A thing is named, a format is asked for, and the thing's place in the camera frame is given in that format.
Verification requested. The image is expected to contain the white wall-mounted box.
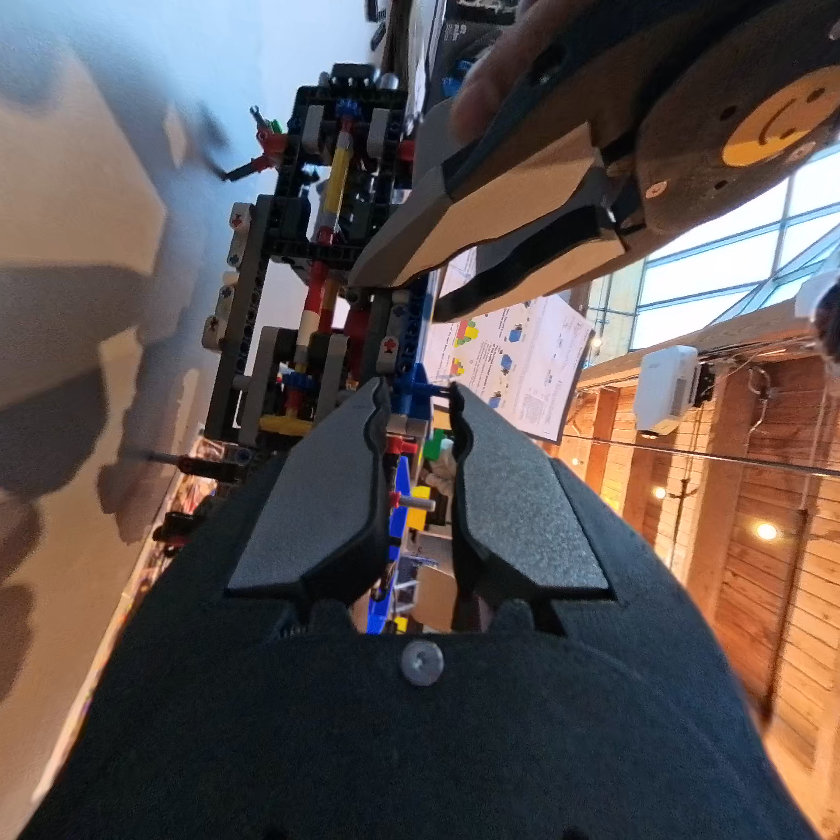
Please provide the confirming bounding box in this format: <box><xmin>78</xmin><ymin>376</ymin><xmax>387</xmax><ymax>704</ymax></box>
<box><xmin>794</xmin><ymin>272</ymin><xmax>840</xmax><ymax>323</ymax></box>
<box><xmin>633</xmin><ymin>346</ymin><xmax>717</xmax><ymax>438</ymax></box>

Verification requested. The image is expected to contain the blue storage bin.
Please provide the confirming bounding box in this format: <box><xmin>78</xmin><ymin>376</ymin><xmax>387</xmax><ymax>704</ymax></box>
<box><xmin>366</xmin><ymin>453</ymin><xmax>412</xmax><ymax>635</ymax></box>

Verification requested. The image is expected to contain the person's left hand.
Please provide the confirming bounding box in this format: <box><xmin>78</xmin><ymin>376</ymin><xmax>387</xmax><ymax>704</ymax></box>
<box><xmin>451</xmin><ymin>0</ymin><xmax>580</xmax><ymax>140</ymax></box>

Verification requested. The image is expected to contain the tall glass window wall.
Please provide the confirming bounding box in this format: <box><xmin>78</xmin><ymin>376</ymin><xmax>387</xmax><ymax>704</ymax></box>
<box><xmin>587</xmin><ymin>141</ymin><xmax>840</xmax><ymax>352</ymax></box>

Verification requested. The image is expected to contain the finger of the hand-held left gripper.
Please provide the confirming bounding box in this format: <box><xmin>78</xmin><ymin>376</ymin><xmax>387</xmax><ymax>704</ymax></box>
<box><xmin>346</xmin><ymin>123</ymin><xmax>606</xmax><ymax>291</ymax></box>
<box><xmin>432</xmin><ymin>205</ymin><xmax>629</xmax><ymax>324</ymax></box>

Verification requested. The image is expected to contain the toy brick car model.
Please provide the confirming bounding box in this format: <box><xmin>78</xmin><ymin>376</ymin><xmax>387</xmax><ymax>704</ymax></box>
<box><xmin>147</xmin><ymin>62</ymin><xmax>460</xmax><ymax>572</ymax></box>

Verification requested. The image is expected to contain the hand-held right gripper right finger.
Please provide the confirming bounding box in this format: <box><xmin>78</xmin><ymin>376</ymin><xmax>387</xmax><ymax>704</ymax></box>
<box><xmin>449</xmin><ymin>382</ymin><xmax>612</xmax><ymax>601</ymax></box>

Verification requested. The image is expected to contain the printed instruction sheet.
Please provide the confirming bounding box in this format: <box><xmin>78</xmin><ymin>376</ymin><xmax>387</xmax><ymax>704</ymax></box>
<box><xmin>423</xmin><ymin>249</ymin><xmax>595</xmax><ymax>445</ymax></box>

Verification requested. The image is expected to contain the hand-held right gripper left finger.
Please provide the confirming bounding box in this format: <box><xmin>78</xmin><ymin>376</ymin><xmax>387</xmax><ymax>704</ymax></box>
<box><xmin>226</xmin><ymin>378</ymin><xmax>393</xmax><ymax>603</ymax></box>

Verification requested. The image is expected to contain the grey desk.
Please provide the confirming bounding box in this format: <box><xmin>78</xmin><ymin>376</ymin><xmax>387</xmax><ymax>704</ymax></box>
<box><xmin>0</xmin><ymin>0</ymin><xmax>396</xmax><ymax>840</ymax></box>

